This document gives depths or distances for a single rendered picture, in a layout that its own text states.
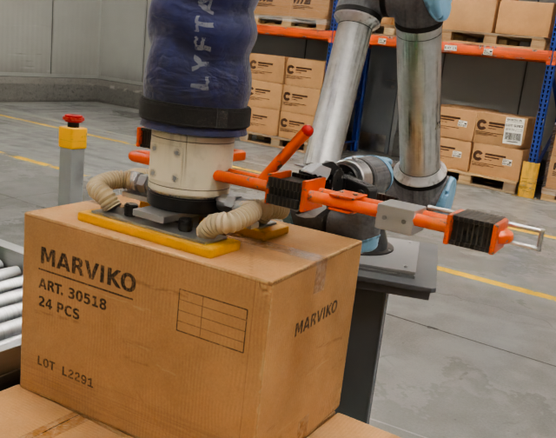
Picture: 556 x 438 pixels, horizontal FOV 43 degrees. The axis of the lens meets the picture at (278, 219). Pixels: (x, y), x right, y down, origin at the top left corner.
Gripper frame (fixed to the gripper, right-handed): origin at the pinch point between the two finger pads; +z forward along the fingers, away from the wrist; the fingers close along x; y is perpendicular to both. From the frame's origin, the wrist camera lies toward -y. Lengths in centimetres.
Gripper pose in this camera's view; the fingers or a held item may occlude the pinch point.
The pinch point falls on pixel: (305, 193)
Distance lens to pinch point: 134.4
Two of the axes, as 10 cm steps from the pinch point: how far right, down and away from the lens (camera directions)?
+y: -8.4, -2.1, 5.0
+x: 1.1, -9.7, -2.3
